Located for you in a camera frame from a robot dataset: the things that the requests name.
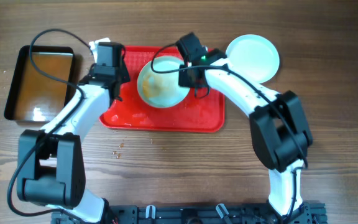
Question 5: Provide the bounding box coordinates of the white plate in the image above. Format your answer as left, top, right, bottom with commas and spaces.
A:
137, 62, 190, 108
226, 34, 280, 83

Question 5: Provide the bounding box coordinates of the white plate top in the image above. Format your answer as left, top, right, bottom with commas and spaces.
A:
226, 34, 280, 83

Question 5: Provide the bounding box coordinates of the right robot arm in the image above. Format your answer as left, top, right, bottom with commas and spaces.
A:
175, 32, 313, 223

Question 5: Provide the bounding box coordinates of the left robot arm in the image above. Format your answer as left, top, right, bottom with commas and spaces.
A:
7, 62, 130, 223

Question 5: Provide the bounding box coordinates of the red plastic tray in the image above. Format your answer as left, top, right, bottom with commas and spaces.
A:
99, 45, 225, 133

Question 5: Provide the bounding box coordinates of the black water basin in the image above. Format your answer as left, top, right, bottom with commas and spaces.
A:
4, 45, 75, 122

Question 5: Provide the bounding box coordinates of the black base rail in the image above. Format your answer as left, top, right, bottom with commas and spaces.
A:
50, 202, 328, 224

